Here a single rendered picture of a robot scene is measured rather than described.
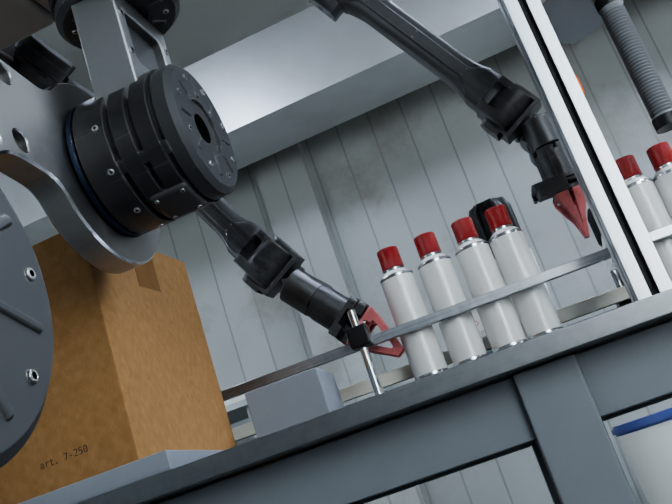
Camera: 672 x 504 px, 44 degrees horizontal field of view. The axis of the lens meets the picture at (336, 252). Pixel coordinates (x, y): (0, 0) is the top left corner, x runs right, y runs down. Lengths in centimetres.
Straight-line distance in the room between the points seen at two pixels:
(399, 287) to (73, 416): 53
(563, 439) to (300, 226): 409
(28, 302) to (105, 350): 51
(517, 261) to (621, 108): 364
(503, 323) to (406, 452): 44
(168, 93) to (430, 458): 42
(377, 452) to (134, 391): 27
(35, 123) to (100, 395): 29
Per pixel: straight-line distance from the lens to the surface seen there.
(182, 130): 79
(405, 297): 123
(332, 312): 124
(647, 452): 381
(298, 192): 487
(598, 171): 112
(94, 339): 92
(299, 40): 432
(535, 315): 121
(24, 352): 39
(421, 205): 476
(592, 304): 127
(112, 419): 90
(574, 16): 129
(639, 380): 81
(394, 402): 77
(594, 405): 79
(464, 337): 121
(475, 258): 123
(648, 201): 126
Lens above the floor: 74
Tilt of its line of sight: 17 degrees up
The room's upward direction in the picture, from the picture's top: 19 degrees counter-clockwise
